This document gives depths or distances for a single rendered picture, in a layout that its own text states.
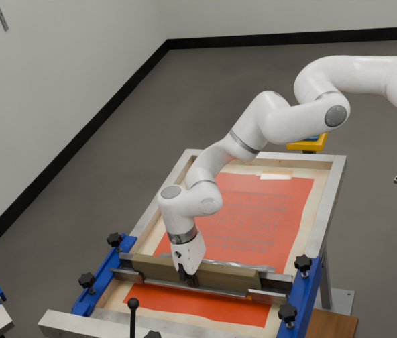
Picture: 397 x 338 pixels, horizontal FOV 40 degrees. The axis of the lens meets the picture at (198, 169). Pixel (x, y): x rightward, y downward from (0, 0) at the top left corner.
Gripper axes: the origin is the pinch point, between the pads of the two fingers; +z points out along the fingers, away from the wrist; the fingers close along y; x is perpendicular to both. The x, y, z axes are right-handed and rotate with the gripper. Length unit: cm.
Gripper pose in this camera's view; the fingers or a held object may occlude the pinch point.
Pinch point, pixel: (194, 275)
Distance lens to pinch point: 149.6
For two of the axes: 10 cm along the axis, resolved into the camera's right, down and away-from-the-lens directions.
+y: 3.6, -5.9, 7.2
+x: -9.1, -0.6, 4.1
